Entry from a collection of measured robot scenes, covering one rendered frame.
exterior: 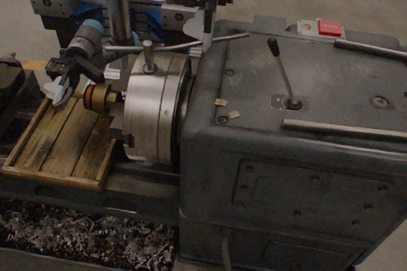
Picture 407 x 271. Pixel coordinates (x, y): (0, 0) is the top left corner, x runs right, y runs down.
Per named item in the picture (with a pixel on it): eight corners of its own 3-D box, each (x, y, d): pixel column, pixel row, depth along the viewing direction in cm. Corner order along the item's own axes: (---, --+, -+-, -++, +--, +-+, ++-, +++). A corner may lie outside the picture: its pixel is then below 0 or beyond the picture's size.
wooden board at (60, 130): (133, 106, 133) (132, 98, 130) (100, 192, 110) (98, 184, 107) (54, 94, 135) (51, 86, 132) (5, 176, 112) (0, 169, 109)
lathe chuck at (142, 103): (181, 100, 126) (180, 29, 101) (161, 182, 108) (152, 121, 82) (156, 97, 127) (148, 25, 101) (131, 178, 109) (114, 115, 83)
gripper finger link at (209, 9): (204, 28, 77) (208, -15, 72) (212, 29, 76) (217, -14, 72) (201, 34, 73) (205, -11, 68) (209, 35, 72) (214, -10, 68)
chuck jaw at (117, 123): (146, 104, 101) (134, 133, 92) (147, 118, 104) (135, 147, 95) (108, 99, 101) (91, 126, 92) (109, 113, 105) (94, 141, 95)
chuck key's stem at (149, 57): (146, 79, 94) (142, 45, 84) (146, 72, 95) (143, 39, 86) (155, 79, 94) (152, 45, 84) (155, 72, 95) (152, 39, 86)
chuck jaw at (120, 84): (153, 94, 107) (157, 52, 105) (149, 95, 102) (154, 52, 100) (116, 88, 107) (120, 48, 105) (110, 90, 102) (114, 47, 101)
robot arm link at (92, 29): (106, 39, 130) (103, 19, 124) (96, 58, 123) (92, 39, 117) (85, 35, 130) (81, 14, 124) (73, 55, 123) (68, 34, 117)
